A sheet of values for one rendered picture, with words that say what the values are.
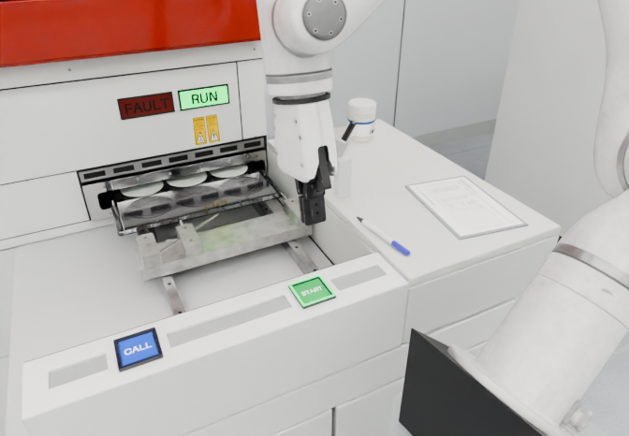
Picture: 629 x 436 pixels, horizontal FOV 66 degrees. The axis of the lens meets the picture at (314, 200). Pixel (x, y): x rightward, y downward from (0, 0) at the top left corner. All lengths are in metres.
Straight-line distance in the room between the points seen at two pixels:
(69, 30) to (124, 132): 0.25
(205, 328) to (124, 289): 0.36
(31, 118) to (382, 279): 0.77
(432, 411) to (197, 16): 0.84
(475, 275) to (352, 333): 0.25
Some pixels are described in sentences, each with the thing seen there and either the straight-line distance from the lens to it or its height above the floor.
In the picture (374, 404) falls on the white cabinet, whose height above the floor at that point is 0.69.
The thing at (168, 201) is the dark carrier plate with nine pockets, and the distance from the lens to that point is 1.16.
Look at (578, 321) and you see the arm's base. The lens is 0.65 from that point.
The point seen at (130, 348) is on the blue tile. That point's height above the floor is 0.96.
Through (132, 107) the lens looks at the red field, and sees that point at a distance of 1.16.
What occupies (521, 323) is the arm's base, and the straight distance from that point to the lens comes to 0.66.
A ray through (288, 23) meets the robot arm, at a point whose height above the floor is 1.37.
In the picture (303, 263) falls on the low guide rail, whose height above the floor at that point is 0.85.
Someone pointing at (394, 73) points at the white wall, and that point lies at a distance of 3.31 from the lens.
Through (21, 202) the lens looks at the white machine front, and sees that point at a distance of 1.23.
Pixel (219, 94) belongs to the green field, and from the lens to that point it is 1.19.
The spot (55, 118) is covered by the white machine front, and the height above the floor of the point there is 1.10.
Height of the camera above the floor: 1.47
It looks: 30 degrees down
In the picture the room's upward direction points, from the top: straight up
